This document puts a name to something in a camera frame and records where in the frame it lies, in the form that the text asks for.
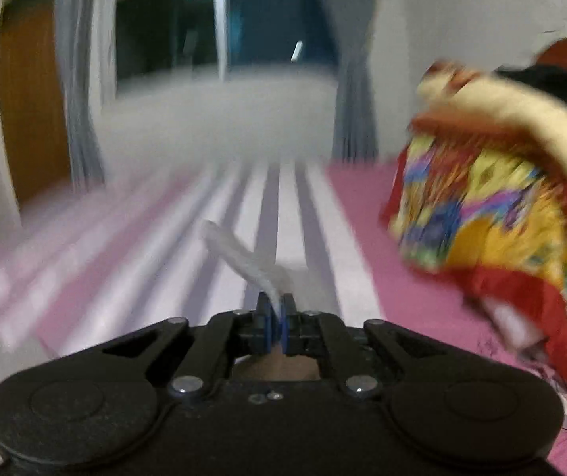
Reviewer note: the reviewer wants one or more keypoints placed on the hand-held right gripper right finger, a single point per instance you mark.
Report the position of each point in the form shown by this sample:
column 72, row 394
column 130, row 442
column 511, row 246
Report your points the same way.
column 287, row 325

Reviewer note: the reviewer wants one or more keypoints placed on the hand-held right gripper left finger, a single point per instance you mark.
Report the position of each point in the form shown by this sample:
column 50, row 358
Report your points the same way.
column 265, row 325

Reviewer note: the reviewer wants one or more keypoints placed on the grey white knitted cloth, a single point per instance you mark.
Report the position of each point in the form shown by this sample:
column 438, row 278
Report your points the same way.
column 243, row 257

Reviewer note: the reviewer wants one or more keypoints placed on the pink and grey striped bedsheet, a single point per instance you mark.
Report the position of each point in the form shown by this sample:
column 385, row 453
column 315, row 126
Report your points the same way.
column 164, row 258

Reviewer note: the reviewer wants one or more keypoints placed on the colourful printed blanket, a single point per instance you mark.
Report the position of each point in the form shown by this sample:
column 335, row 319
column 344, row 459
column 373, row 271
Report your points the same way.
column 472, row 208

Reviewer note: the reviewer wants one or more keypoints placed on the window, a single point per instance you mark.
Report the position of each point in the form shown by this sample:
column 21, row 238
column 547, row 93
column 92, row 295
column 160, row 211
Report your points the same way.
column 164, row 34

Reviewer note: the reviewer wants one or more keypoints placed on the wooden door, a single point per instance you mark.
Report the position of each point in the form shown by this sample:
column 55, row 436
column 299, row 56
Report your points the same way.
column 33, row 109

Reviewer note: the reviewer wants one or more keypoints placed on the dark cloth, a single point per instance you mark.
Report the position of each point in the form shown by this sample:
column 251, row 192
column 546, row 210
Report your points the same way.
column 561, row 89

